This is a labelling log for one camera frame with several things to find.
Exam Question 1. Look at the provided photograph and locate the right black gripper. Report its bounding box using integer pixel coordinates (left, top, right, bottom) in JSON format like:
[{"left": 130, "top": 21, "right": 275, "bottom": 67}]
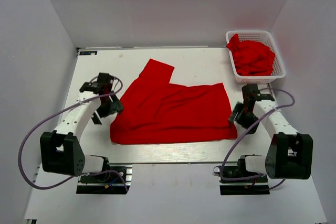
[{"left": 228, "top": 101, "right": 261, "bottom": 135}]

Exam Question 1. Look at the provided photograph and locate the red t shirt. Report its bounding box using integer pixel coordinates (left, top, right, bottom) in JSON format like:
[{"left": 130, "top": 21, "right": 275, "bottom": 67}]
[
  {"left": 226, "top": 34, "right": 276, "bottom": 76},
  {"left": 110, "top": 59, "right": 238, "bottom": 145}
]

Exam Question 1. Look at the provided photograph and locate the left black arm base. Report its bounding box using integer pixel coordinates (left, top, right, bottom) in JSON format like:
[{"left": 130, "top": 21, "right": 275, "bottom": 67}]
[{"left": 76, "top": 164, "right": 133, "bottom": 195}]

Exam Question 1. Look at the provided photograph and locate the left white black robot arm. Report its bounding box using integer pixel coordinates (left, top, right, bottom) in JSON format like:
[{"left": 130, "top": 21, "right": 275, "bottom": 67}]
[{"left": 40, "top": 91, "right": 123, "bottom": 182}]

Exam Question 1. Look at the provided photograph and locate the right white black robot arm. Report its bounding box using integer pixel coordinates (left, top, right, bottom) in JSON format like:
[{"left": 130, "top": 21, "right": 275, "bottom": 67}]
[{"left": 228, "top": 100, "right": 313, "bottom": 182}]

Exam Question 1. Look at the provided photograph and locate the red t shirt in basket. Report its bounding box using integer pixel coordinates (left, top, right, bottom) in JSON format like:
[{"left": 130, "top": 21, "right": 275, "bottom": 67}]
[{"left": 226, "top": 34, "right": 276, "bottom": 76}]

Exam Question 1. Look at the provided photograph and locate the white plastic basket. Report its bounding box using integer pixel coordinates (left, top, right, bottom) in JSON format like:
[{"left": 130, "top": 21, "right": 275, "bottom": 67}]
[{"left": 225, "top": 30, "right": 286, "bottom": 83}]

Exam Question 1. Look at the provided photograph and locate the dark label sticker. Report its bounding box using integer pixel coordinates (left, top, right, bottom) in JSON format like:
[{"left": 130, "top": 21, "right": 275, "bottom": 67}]
[{"left": 79, "top": 51, "right": 98, "bottom": 56}]

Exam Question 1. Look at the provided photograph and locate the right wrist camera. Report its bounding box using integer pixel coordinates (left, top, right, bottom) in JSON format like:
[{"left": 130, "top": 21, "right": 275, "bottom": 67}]
[{"left": 241, "top": 84, "right": 274, "bottom": 103}]

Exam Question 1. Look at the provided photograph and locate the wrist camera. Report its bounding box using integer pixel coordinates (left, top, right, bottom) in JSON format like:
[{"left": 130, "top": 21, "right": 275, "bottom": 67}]
[
  {"left": 79, "top": 73, "right": 115, "bottom": 95},
  {"left": 241, "top": 84, "right": 274, "bottom": 103}
]

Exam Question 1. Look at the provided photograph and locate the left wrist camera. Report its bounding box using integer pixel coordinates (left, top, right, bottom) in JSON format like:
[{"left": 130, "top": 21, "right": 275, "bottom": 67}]
[{"left": 79, "top": 73, "right": 115, "bottom": 95}]

